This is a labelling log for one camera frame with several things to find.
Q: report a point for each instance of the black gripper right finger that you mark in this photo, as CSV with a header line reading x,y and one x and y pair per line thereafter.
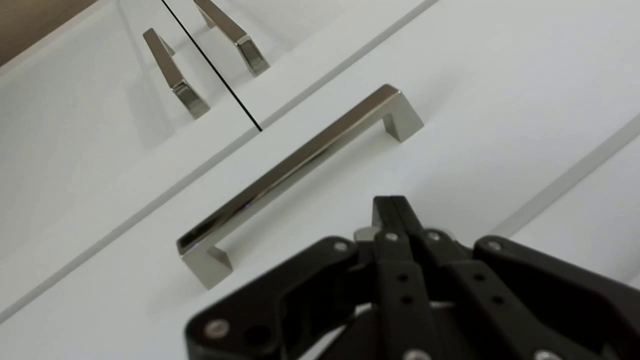
x,y
566,301

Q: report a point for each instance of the white kitchen base cabinet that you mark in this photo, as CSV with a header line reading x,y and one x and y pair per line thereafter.
x,y
601,221

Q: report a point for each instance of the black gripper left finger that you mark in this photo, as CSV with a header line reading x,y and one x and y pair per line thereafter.
x,y
280,301

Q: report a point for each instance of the white wooden drawer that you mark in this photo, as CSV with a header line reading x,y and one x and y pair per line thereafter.
x,y
481,86

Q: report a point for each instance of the white cabinet door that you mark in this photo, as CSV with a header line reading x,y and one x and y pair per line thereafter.
x,y
313,32
73,133

